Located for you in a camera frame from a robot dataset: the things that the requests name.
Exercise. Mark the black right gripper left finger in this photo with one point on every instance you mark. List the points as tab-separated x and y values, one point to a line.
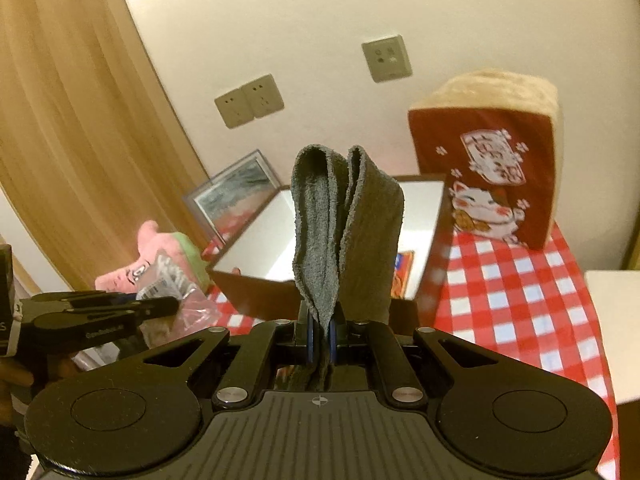
259	355

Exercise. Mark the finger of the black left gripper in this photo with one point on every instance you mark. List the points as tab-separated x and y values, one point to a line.
86	297
51	316

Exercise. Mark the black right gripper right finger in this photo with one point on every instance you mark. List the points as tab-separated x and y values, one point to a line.
374	347

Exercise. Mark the grey towel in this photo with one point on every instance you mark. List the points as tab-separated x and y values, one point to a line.
348	217

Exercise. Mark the person's left hand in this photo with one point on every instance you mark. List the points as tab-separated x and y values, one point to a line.
14	374

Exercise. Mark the pink plush toy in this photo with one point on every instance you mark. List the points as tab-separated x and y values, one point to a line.
151	242

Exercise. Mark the red white checkered tablecloth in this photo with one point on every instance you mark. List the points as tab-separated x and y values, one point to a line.
531	306

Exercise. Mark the red lucky cat cushion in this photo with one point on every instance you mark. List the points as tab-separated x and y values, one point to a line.
497	138

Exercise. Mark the white wooden chair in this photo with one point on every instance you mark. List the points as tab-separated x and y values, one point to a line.
615	295

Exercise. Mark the clear acrylic photo frame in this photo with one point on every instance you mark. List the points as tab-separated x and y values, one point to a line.
225	202

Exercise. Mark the double wall socket left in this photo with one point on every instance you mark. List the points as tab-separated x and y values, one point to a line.
234	108

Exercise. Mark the double wall socket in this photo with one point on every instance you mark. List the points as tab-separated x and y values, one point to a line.
234	108
263	96

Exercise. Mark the double wall socket right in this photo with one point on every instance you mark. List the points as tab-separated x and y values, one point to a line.
263	96

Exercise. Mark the single wall outlet plate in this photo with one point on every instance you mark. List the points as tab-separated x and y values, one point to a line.
387	59

